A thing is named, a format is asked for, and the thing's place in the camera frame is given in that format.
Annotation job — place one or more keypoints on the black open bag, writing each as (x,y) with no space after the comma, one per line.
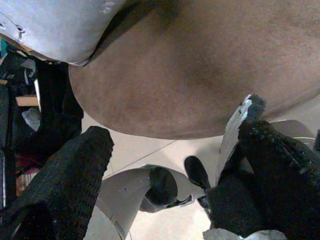
(57,100)

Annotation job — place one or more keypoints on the grey rectangular pillow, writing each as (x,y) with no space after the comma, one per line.
(50,27)

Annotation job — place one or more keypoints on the light wooden piece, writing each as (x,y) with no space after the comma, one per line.
(26,100)

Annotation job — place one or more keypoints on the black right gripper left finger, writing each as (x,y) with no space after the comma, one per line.
(62,180)

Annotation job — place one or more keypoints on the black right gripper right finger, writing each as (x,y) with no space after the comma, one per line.
(270,175)

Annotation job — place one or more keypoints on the brown round velvet chair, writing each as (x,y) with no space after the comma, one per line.
(200,62)

